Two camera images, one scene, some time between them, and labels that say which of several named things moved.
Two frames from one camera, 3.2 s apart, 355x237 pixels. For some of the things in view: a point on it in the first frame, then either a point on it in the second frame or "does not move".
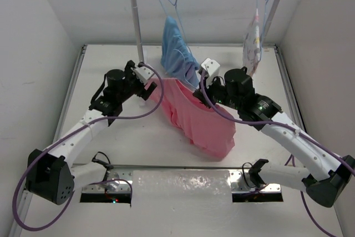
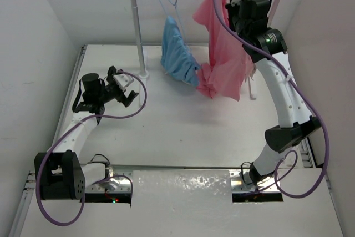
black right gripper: x=199 y=94 → x=231 y=10
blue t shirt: x=176 y=60 does not move
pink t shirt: x=212 y=129 → x=231 y=64
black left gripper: x=128 y=74 → x=110 y=79
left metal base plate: x=116 y=181 does not move
